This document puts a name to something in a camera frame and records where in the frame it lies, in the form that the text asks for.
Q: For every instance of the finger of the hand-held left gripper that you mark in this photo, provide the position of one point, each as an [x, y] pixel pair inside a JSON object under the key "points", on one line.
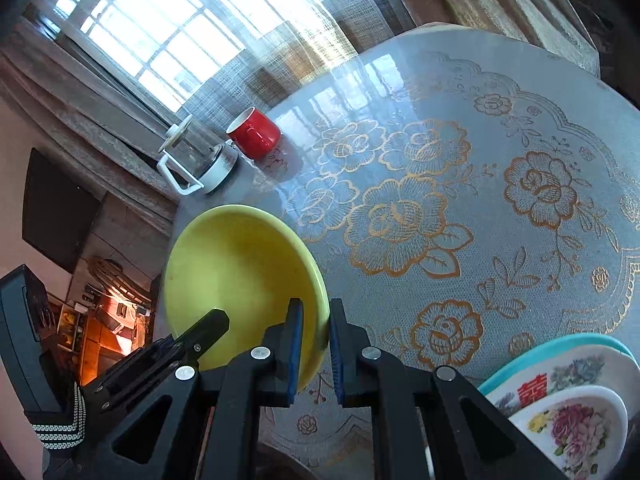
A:
{"points": [[205, 327]]}

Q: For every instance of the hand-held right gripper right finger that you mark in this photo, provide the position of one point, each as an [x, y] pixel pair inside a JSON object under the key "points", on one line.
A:
{"points": [[336, 360]]}

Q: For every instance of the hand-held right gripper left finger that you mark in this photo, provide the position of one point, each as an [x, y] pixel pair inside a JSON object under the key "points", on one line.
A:
{"points": [[295, 350]]}

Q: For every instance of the yellow bowl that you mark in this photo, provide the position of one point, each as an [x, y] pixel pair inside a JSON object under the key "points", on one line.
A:
{"points": [[240, 280]]}

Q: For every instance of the large white plate red characters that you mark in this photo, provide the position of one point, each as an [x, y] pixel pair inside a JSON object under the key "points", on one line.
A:
{"points": [[550, 375]]}

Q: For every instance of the teal round plate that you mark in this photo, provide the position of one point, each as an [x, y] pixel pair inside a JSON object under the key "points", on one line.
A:
{"points": [[575, 341]]}

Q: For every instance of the white plate pink flowers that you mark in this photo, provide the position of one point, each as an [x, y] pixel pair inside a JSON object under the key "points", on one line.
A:
{"points": [[570, 430]]}

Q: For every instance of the wooden television cabinet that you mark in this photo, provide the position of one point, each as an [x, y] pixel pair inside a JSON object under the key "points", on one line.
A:
{"points": [[100, 330]]}

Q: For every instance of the grey floral lace tablecloth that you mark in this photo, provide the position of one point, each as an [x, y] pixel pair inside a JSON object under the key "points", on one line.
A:
{"points": [[450, 240]]}

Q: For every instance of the red mug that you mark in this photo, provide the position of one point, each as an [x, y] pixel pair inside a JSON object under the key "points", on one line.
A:
{"points": [[255, 135]]}

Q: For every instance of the beige heavy curtain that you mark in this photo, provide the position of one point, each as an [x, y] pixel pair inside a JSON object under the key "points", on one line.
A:
{"points": [[500, 5], [75, 125]]}

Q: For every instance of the barred window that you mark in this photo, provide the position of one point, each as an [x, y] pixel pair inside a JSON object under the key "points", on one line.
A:
{"points": [[175, 35]]}

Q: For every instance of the sheer white curtain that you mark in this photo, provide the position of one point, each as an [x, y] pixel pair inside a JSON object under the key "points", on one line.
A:
{"points": [[310, 45]]}

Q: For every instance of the black wall television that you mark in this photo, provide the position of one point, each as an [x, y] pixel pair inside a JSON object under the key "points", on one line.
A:
{"points": [[60, 210]]}

